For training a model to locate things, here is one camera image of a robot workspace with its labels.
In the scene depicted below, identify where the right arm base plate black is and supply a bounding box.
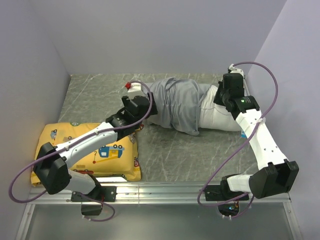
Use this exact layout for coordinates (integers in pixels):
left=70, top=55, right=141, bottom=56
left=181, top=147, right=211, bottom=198
left=204, top=185, right=249, bottom=202

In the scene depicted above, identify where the grey pillowcase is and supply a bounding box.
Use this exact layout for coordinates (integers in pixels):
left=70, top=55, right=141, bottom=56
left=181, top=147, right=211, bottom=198
left=146, top=77, right=211, bottom=136

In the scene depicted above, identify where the white pillow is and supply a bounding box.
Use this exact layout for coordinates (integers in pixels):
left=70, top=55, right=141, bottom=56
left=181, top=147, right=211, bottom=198
left=198, top=85, right=241, bottom=132

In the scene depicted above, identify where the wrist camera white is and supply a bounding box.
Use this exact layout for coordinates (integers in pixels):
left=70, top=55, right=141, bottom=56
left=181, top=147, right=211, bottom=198
left=125, top=82, right=144, bottom=99
left=227, top=63, right=245, bottom=77

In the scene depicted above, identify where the white pillow label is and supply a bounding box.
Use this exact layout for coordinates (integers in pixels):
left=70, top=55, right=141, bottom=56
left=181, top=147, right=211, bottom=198
left=241, top=129, right=247, bottom=139

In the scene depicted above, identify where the aluminium front rail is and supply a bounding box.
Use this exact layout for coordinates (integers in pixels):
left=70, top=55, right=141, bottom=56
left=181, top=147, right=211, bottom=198
left=16, top=182, right=302, bottom=240

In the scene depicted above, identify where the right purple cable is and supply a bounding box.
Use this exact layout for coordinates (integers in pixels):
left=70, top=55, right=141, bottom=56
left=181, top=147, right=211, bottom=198
left=197, top=61, right=279, bottom=220

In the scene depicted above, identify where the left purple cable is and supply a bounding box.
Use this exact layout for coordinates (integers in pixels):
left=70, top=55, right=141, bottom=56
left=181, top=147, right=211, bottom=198
left=7, top=80, right=154, bottom=222

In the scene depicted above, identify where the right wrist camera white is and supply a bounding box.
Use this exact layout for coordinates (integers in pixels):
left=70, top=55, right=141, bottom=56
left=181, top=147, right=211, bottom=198
left=227, top=63, right=245, bottom=77

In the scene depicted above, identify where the yellow cartoon print pillow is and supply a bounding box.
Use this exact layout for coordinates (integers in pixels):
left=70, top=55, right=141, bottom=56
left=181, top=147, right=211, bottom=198
left=35, top=122, right=142, bottom=182

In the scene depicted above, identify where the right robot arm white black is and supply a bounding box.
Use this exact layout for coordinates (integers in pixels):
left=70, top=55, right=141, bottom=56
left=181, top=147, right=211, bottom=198
left=214, top=73, right=299, bottom=200

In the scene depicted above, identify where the purple cable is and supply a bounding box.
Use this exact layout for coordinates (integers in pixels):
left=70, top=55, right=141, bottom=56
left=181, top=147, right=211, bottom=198
left=197, top=61, right=279, bottom=220
left=7, top=80, right=154, bottom=222

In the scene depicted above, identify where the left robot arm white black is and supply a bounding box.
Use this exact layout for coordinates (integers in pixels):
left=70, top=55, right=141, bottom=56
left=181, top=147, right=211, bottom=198
left=33, top=92, right=158, bottom=201

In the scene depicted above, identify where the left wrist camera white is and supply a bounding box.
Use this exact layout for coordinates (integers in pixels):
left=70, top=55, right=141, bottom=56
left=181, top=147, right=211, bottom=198
left=125, top=82, right=144, bottom=99

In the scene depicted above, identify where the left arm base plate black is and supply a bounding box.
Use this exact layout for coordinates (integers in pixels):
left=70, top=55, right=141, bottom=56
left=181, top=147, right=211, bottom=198
left=70, top=186, right=117, bottom=203

